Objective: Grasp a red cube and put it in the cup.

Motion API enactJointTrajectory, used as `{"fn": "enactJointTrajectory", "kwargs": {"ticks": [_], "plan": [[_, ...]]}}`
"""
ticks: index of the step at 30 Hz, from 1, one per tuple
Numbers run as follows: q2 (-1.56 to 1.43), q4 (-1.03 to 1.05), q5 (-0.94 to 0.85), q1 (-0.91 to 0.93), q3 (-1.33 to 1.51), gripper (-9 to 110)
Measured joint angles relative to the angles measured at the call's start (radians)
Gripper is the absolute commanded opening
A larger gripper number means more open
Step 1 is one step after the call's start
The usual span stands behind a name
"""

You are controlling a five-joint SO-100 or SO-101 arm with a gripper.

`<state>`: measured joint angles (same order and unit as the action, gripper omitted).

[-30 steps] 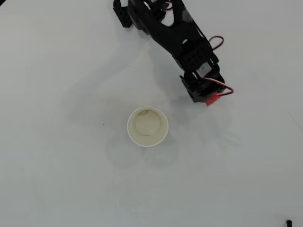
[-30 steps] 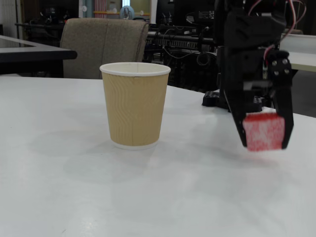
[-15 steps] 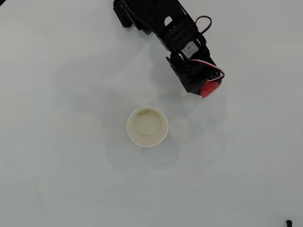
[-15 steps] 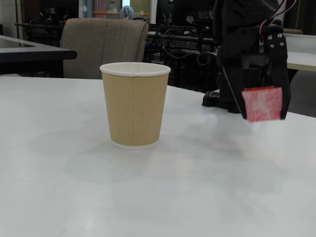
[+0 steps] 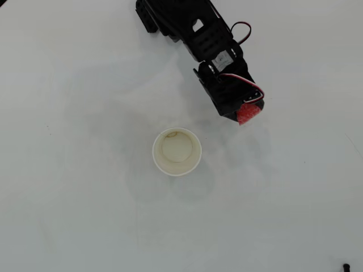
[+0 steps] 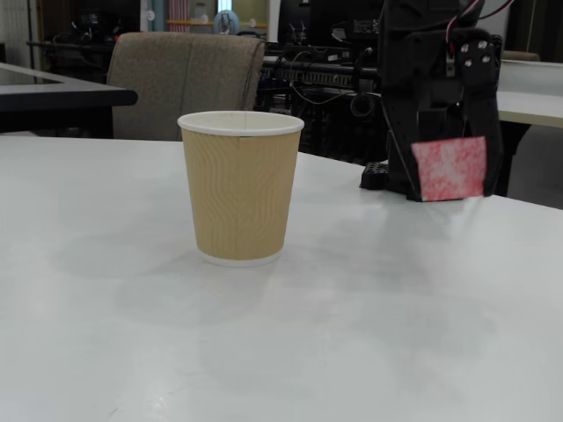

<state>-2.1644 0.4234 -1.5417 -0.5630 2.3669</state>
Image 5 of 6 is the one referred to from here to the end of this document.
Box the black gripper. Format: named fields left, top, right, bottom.
left=193, top=56, right=266, bottom=124

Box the red foam cube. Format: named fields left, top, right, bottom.
left=237, top=103, right=261, bottom=126

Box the tan paper cup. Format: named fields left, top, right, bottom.
left=152, top=127, right=202, bottom=177

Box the red white black servo cable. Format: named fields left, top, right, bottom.
left=230, top=22, right=252, bottom=45
left=218, top=73, right=265, bottom=103

